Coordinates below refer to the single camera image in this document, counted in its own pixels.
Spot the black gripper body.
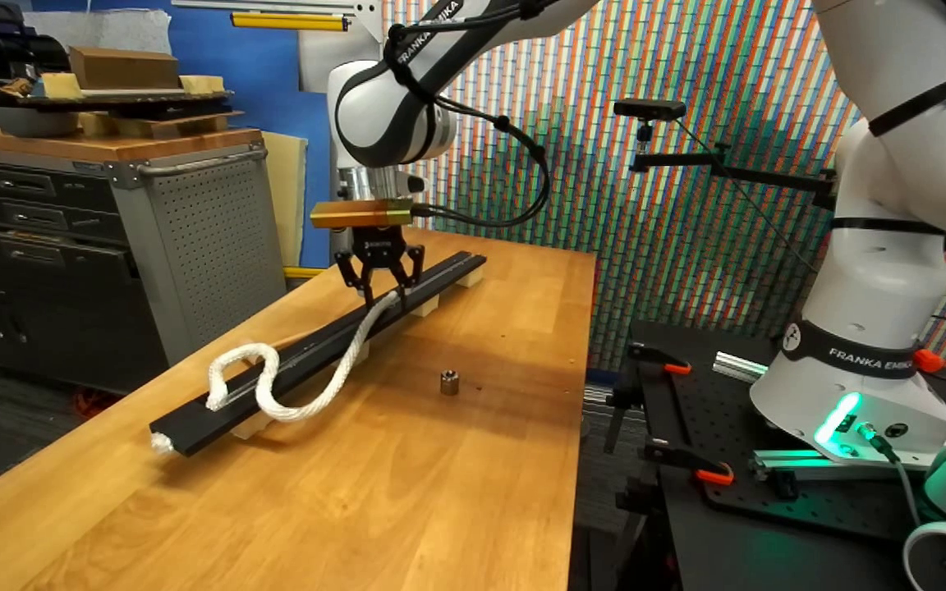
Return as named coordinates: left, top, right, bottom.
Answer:
left=345, top=219, right=413, bottom=273

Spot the white braided rope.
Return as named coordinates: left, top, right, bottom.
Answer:
left=147, top=289, right=400, bottom=457

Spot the small wooden support block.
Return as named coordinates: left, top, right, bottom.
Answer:
left=455, top=259, right=488, bottom=291
left=405, top=284, right=457, bottom=325

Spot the beige board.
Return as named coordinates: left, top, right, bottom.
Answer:
left=259, top=128, right=313, bottom=273

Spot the grey metal tool cabinet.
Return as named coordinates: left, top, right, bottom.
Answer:
left=0, top=126, right=292, bottom=397

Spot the blue board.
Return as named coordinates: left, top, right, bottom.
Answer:
left=160, top=0, right=334, bottom=273

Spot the yellow level bar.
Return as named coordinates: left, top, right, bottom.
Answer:
left=226, top=7, right=350, bottom=35

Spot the light wooden plank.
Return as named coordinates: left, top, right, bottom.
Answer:
left=36, top=68, right=229, bottom=107

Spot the brown wooden box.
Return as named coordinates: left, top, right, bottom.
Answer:
left=66, top=44, right=186, bottom=91

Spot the black flat tray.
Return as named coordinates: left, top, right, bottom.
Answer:
left=0, top=90, right=243, bottom=140

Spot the silver aluminium bar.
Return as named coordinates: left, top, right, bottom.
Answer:
left=711, top=348, right=774, bottom=384

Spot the black breadboard table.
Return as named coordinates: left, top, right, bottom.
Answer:
left=614, top=319, right=946, bottom=591

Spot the black bag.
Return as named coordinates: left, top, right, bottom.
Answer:
left=0, top=0, right=46, bottom=81

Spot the orange clamp knob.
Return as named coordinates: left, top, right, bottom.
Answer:
left=911, top=342, right=946, bottom=380

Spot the gold wrist camera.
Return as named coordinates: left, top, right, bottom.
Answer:
left=308, top=197, right=419, bottom=234

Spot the long black grooved rail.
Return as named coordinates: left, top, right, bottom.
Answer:
left=147, top=250, right=488, bottom=458

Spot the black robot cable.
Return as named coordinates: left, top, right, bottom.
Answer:
left=382, top=0, right=555, bottom=234

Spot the orange handled black clamp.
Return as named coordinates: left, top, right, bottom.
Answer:
left=640, top=434, right=739, bottom=492
left=622, top=339, right=698, bottom=384

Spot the black camera on stand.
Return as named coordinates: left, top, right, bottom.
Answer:
left=610, top=96, right=690, bottom=126

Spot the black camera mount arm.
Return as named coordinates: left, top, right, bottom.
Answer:
left=624, top=115, right=840, bottom=213

